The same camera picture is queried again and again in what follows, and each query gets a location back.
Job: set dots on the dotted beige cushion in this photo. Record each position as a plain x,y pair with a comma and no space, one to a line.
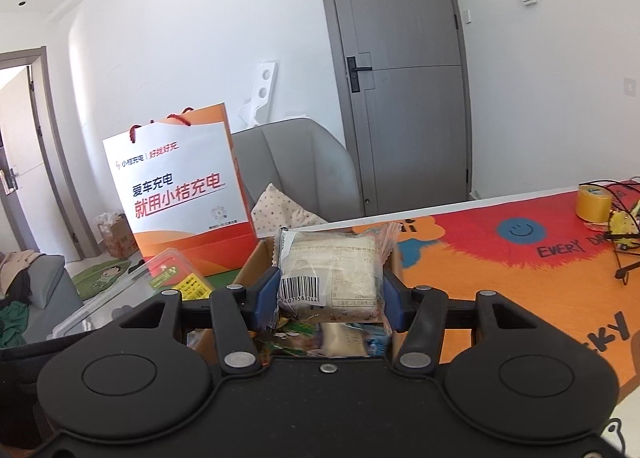
280,210

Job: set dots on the black metal stand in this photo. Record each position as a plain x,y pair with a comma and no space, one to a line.
627,268

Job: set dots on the yellow plastic wrapper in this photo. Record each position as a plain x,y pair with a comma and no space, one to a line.
622,223

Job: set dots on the small cardboard box with goods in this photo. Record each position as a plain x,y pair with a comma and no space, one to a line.
117,235

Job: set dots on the clear plastic clamshell container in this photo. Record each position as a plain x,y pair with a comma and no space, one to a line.
125,298

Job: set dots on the brown cardboard box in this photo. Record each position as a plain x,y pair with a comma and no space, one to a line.
255,263

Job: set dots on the white wall socket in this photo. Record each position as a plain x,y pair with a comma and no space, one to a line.
629,87

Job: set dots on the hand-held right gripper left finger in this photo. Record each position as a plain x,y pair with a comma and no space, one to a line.
265,298

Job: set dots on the grey chair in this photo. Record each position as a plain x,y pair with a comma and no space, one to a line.
300,158

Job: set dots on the yellow tape roll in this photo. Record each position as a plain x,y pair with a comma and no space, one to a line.
592,203

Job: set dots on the grey sofa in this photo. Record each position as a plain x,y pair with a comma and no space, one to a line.
47,283

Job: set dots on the grey door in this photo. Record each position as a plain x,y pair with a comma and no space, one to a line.
400,113

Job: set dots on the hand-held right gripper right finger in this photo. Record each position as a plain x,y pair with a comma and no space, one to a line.
395,303

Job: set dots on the green cartoon cushion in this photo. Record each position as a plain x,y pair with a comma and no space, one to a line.
102,278

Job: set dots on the white orange paper bag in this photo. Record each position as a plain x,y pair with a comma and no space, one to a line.
175,188

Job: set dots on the clear cake packet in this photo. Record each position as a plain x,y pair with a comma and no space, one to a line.
330,273

